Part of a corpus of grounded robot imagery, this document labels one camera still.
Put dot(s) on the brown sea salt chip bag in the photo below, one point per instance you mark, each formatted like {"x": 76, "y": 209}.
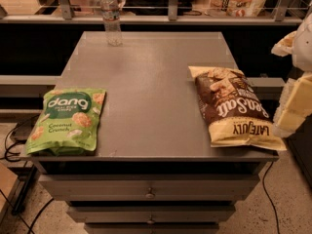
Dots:
{"x": 233, "y": 113}

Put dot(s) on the round metal drawer knob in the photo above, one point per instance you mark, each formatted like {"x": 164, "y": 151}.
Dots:
{"x": 150, "y": 194}

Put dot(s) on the green dang rice chip bag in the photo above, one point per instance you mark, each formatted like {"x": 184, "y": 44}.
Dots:
{"x": 68, "y": 124}

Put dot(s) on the clear plastic water bottle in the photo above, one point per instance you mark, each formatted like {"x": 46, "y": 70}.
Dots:
{"x": 111, "y": 20}

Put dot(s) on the black bag behind rail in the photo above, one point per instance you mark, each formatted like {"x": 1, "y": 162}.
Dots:
{"x": 155, "y": 7}

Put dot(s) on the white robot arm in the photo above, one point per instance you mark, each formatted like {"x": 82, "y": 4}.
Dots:
{"x": 302, "y": 47}

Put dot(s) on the metal railing frame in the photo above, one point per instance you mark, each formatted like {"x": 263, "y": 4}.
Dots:
{"x": 89, "y": 11}

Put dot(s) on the grey drawer cabinet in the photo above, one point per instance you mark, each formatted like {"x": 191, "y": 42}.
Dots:
{"x": 151, "y": 135}

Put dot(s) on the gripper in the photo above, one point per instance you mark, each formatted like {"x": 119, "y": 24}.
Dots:
{"x": 303, "y": 48}

